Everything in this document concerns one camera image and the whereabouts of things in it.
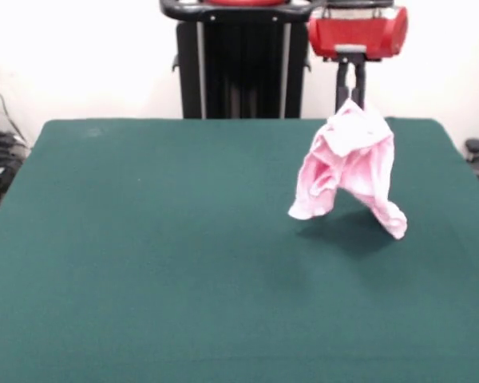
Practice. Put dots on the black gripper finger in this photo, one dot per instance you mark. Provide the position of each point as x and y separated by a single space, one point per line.
342 85
360 84

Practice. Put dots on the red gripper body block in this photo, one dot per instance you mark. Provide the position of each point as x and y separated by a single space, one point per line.
355 34

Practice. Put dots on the pink garment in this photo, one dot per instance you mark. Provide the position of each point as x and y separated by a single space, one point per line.
363 159

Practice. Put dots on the dark green table cloth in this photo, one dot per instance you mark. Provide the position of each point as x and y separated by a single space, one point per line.
183 279

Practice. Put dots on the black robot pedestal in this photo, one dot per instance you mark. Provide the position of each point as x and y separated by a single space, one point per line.
243 60

